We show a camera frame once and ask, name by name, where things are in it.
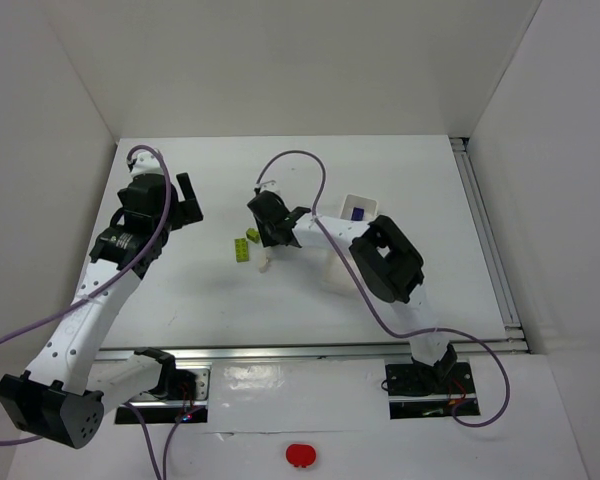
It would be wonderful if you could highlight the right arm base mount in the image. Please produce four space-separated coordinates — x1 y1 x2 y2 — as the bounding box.
380 362 480 420

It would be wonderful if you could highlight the blue lego brick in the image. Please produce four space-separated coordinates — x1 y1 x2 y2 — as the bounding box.
351 207 365 221

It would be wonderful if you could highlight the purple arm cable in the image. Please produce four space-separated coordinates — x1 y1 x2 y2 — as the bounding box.
253 149 512 429
0 144 189 480

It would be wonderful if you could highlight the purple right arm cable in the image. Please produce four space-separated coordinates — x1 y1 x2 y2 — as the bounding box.
253 149 512 429

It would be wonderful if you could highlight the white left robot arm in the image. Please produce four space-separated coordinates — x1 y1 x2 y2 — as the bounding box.
0 145 203 449

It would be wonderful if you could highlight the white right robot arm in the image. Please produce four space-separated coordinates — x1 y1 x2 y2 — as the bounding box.
247 190 457 383

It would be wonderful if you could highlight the white lego piece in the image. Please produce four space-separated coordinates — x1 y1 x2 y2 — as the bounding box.
257 252 271 273

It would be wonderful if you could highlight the white divided plastic tray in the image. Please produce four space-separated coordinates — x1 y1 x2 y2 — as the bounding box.
323 194 378 294

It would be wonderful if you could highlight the aluminium front rail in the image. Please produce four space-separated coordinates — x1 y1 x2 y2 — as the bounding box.
96 339 529 362

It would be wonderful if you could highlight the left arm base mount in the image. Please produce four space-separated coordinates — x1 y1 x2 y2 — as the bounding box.
129 366 211 425

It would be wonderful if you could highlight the large green lego brick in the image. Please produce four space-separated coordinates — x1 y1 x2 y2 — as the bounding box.
234 237 250 263

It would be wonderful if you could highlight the red round button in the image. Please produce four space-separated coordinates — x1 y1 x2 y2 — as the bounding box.
285 443 317 469

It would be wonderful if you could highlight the small green lego brick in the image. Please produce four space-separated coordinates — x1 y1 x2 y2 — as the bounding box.
245 228 260 244

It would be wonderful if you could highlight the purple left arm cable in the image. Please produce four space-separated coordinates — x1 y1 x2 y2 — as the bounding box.
0 144 189 480

